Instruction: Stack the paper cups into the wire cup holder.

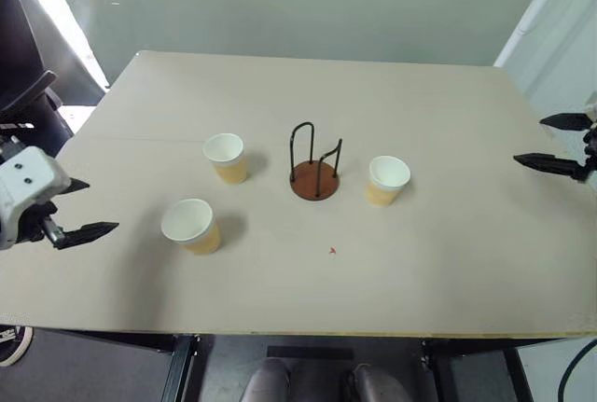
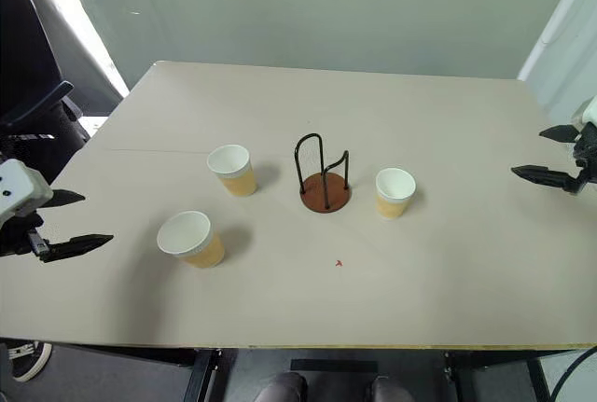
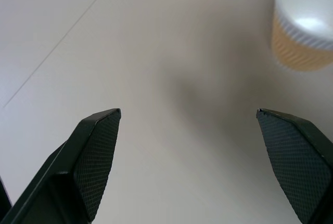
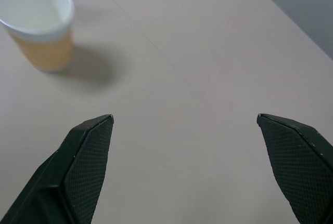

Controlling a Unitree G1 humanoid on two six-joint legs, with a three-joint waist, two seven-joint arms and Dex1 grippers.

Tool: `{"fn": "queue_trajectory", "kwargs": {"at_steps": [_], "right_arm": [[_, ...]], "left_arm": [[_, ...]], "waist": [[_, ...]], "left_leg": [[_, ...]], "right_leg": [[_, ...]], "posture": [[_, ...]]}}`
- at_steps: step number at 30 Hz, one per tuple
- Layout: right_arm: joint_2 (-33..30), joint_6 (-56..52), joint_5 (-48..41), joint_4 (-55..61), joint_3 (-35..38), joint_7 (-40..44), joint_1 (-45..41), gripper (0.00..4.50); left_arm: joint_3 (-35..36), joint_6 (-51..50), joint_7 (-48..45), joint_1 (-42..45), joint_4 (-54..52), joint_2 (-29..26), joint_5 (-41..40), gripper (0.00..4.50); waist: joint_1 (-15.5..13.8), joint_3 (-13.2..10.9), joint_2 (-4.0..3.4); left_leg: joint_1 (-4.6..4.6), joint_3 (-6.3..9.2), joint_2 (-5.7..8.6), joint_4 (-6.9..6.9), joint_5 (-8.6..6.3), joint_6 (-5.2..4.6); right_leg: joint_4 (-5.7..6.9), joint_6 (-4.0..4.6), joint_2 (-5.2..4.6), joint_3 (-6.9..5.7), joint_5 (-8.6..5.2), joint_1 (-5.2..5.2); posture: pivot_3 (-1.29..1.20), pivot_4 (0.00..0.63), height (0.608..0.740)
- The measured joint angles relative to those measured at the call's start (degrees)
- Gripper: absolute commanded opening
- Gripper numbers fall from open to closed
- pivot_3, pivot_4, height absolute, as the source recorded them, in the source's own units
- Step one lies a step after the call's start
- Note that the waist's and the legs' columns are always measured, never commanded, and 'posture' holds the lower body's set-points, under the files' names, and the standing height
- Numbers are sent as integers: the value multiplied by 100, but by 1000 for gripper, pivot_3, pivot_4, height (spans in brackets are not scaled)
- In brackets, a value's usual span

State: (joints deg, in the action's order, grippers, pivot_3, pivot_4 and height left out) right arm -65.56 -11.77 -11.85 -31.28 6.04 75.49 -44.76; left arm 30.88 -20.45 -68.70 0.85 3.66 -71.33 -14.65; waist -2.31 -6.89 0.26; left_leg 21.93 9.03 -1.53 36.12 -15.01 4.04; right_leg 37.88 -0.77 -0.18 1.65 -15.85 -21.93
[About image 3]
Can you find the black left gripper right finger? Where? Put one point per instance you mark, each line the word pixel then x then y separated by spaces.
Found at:
pixel 299 161

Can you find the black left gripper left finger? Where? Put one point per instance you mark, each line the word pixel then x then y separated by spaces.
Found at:
pixel 78 166

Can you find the orange ribbed paper cup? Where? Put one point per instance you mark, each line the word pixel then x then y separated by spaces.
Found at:
pixel 301 26

